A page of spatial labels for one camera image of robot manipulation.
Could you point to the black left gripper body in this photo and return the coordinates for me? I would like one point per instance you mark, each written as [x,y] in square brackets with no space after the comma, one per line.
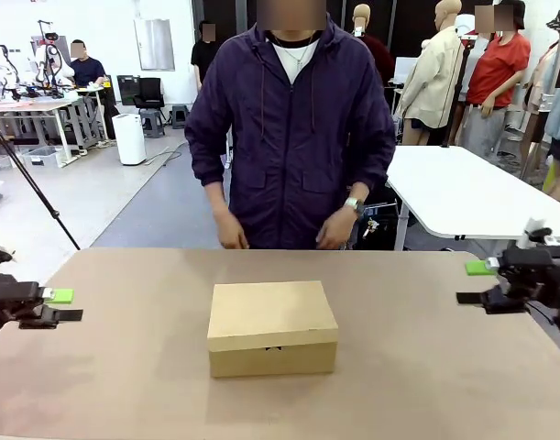
[9,298]

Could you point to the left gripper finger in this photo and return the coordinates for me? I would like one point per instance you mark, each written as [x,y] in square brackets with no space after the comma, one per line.
[69,315]
[62,296]

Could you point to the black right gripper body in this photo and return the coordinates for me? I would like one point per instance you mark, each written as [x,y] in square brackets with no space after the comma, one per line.
[536,275]

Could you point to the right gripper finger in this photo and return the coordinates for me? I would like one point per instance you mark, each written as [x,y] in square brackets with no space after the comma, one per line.
[479,267]
[472,299]

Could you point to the brown cardboard box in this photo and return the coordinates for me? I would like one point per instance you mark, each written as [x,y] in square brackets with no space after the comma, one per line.
[270,321]

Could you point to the person's right forearm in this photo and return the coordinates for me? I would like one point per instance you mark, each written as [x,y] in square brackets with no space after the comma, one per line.
[215,192]

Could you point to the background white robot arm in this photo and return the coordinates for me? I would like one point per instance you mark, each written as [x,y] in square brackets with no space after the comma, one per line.
[4,69]

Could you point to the person's left forearm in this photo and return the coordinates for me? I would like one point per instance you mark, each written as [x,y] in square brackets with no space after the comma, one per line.
[366,179]

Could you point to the person's left hand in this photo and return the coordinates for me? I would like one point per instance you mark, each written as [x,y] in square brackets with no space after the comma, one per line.
[337,231]

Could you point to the person's right hand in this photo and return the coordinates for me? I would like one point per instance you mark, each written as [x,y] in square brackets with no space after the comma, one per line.
[231,231]

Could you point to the white table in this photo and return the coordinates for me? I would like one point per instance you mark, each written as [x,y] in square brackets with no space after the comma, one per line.
[467,192]

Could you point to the hanging key bunch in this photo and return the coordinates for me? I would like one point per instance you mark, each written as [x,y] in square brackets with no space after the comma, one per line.
[371,225]

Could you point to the silver wristwatch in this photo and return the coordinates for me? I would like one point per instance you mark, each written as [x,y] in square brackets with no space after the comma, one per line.
[354,205]

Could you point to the clear plastic storage bin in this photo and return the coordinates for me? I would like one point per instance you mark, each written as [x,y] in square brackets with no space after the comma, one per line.
[41,158]

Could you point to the black stand pole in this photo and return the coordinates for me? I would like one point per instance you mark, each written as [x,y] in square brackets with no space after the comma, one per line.
[456,101]

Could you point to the white air purifier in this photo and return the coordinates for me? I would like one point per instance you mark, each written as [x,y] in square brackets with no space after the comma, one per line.
[129,139]

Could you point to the mannequin in pale pink top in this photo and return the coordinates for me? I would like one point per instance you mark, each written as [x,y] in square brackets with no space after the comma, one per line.
[538,91]

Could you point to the white background desk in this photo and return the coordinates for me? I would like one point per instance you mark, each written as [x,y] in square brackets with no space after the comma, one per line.
[27,106]

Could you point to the grey stool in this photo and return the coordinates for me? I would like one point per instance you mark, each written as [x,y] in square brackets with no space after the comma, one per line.
[152,124]
[178,117]

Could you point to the mannequin in beige coat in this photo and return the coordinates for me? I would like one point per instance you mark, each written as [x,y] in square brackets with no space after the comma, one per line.
[433,73]

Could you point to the white board panel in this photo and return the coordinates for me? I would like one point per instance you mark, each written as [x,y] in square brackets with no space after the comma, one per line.
[405,71]

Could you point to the black office chair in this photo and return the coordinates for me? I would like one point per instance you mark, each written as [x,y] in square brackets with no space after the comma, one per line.
[150,94]

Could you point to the seated person in navy shirt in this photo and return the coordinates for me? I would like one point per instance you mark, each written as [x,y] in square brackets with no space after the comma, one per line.
[87,69]

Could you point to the person in purple jacket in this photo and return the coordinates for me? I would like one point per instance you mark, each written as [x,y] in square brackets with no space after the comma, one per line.
[288,137]

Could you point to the mannequin in dark red top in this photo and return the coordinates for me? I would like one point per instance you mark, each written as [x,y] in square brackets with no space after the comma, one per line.
[380,55]

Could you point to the background white humanoid robot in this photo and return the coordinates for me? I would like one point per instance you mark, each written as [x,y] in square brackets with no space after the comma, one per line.
[50,59]

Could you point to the person in black t-shirt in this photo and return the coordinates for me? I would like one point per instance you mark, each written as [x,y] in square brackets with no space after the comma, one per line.
[204,55]

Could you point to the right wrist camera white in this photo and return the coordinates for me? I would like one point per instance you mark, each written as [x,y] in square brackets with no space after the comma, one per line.
[534,231]

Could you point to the black camera tripod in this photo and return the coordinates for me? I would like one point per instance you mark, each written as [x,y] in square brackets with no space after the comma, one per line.
[32,188]

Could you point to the grey wall cabinet door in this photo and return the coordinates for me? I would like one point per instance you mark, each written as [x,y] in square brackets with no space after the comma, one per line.
[154,44]

